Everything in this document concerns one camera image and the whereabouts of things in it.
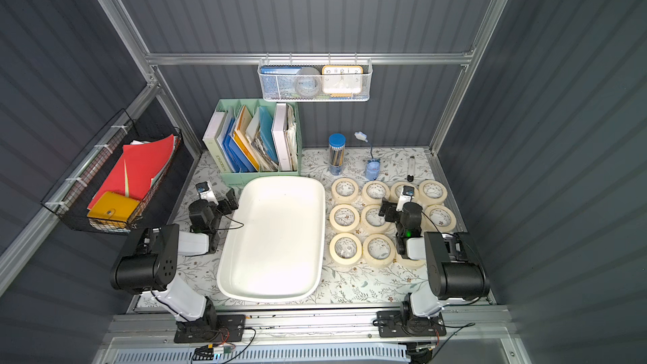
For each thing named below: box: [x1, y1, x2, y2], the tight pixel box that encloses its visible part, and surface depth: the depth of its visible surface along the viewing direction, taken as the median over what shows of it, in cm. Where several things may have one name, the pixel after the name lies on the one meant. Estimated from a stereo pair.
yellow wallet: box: [86, 191, 141, 222], surface depth 66 cm
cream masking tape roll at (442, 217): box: [422, 204, 457, 233], surface depth 98 cm
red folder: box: [86, 133, 175, 210], surface depth 75 cm
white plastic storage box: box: [217, 176, 327, 303], surface depth 91 cm
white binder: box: [271, 102, 293, 172], surface depth 98 cm
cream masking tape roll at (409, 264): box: [395, 254, 426, 269], surface depth 85 cm
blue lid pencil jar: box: [327, 133, 347, 177], surface depth 101 cm
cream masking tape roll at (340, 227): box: [328, 203, 360, 232], surface depth 95 cm
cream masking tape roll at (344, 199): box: [331, 177, 359, 204], surface depth 104 cm
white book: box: [202, 111, 230, 173], surface depth 94 cm
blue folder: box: [222, 117, 258, 173], surface depth 99 cm
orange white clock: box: [321, 64, 364, 98], surface depth 90 cm
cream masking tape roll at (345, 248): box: [329, 232, 363, 265], surface depth 90 cm
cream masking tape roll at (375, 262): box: [362, 233, 396, 268], surface depth 86 cm
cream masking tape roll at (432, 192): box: [418, 180, 448, 206], surface depth 106 cm
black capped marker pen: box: [406, 155, 416, 183], surface depth 114 cm
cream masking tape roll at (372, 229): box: [360, 204, 392, 236], surface depth 95 cm
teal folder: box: [259, 105, 279, 164], surface depth 99 cm
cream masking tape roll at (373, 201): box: [361, 180, 391, 206], surface depth 104 cm
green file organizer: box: [202, 98, 302, 188], surface depth 100 cm
